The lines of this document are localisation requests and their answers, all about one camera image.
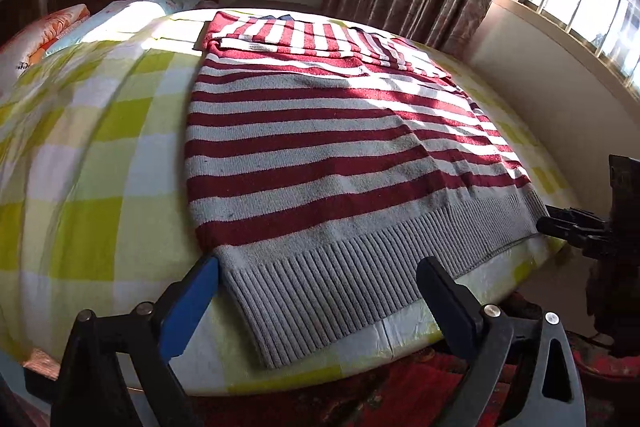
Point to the yellow checked bedsheet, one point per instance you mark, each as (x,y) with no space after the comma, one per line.
(90,187)

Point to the red white striped sweater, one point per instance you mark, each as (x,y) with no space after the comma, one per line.
(320,147)

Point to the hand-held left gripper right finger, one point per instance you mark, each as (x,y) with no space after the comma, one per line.
(450,307)

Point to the small wooden headboard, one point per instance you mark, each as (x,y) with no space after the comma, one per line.
(20,7)

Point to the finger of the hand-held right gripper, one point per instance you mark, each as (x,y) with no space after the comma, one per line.
(570,226)

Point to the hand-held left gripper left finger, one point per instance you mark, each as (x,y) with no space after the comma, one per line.
(190,307)

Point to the light blue pillow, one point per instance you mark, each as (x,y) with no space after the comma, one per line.
(130,14)

